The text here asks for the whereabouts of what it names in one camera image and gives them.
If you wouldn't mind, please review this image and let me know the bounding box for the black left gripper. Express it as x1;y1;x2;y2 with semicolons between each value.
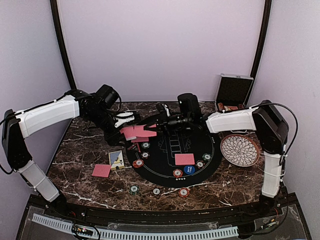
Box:
86;107;128;147

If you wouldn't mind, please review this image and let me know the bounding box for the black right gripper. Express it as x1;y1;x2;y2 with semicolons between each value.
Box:
144;109;192;137

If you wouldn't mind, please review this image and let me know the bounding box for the red yellow poker chip stack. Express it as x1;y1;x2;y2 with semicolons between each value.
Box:
178;187;190;198

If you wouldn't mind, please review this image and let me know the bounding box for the red backed card deck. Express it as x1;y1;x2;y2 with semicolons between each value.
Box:
120;126;137;141

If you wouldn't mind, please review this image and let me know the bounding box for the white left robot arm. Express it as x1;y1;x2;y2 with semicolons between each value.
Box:
1;85;122;218

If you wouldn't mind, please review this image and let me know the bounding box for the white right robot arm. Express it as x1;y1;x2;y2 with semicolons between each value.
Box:
144;100;289;217

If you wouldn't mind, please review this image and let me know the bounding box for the red triangle all-in marker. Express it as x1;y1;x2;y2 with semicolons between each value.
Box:
127;142;141;153

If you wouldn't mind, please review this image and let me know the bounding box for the blue backed card deck box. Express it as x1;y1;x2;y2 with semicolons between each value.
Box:
108;150;125;170

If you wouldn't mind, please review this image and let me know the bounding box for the round black poker mat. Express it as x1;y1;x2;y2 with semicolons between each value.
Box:
125;114;223;188

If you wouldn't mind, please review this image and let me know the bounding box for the green poker chip stack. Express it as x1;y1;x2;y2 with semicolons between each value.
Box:
129;185;140;195

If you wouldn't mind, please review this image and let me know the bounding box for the blue small blind button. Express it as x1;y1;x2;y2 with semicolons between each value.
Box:
183;165;196;175

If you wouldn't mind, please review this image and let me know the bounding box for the black red poker chip stack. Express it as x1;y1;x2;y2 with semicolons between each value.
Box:
152;188;161;196

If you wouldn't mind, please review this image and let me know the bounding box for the purple and orange chip roll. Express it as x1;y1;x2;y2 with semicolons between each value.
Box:
217;102;225;111

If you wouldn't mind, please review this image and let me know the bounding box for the boxed card deck in case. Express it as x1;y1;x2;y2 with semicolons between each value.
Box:
224;106;238;111

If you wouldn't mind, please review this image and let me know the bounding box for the aluminium poker case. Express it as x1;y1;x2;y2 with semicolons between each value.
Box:
214;73;254;111

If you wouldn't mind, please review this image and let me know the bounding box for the patterned ceramic plate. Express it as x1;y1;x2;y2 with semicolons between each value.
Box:
220;134;260;167

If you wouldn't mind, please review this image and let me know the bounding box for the white slotted cable duct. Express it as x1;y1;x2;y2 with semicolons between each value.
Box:
31;213;239;240

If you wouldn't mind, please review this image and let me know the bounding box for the black left frame post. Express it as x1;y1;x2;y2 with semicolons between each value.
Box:
49;0;81;94

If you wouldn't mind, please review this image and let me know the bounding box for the black corner frame post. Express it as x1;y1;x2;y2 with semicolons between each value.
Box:
250;0;272;80

